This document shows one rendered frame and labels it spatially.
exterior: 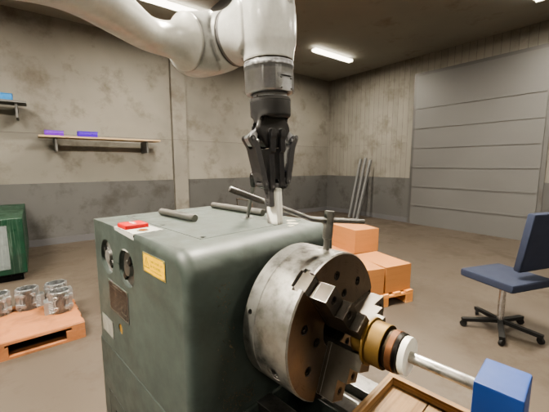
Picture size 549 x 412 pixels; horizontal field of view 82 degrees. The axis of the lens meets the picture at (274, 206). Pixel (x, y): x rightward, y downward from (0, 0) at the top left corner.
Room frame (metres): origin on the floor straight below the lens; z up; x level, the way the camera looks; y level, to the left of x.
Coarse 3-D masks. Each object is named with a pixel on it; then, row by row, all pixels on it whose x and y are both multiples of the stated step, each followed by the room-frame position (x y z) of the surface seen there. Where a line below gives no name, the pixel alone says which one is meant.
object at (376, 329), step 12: (372, 324) 0.56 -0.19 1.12; (384, 324) 0.56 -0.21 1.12; (372, 336) 0.54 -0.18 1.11; (384, 336) 0.54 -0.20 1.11; (396, 336) 0.53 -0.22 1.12; (360, 348) 0.54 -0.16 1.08; (372, 348) 0.53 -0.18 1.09; (384, 348) 0.52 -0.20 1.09; (396, 348) 0.51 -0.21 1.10; (360, 360) 0.55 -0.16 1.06; (372, 360) 0.53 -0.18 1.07; (384, 360) 0.52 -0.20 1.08; (396, 372) 0.51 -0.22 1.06
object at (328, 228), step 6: (324, 216) 0.68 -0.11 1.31; (330, 216) 0.67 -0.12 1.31; (324, 222) 0.68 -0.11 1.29; (330, 222) 0.67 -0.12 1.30; (324, 228) 0.67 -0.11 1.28; (330, 228) 0.67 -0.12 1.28; (324, 234) 0.67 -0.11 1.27; (330, 234) 0.67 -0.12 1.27; (324, 240) 0.68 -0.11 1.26; (324, 246) 0.67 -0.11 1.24
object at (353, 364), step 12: (336, 348) 0.59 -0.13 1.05; (348, 348) 0.59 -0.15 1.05; (324, 360) 0.60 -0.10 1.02; (336, 360) 0.58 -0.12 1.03; (348, 360) 0.57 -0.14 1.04; (324, 372) 0.59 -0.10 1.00; (336, 372) 0.57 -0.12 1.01; (348, 372) 0.56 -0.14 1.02; (360, 372) 0.55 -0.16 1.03; (324, 384) 0.58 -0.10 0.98; (336, 384) 0.56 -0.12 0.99; (324, 396) 0.57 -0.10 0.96; (336, 396) 0.56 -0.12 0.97
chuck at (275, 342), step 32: (288, 256) 0.65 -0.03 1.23; (320, 256) 0.63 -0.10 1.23; (352, 256) 0.67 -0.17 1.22; (288, 288) 0.57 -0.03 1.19; (352, 288) 0.67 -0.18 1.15; (256, 320) 0.58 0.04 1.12; (288, 320) 0.53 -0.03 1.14; (320, 320) 0.59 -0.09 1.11; (256, 352) 0.58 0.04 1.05; (288, 352) 0.53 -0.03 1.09; (320, 352) 0.59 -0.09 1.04; (288, 384) 0.54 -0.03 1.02
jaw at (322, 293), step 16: (304, 288) 0.56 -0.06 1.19; (320, 288) 0.57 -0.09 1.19; (336, 288) 0.56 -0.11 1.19; (320, 304) 0.55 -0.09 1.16; (336, 304) 0.56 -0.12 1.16; (352, 304) 0.56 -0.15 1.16; (336, 320) 0.56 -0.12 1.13; (352, 320) 0.56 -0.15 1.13; (368, 320) 0.57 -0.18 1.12; (352, 336) 0.57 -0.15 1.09
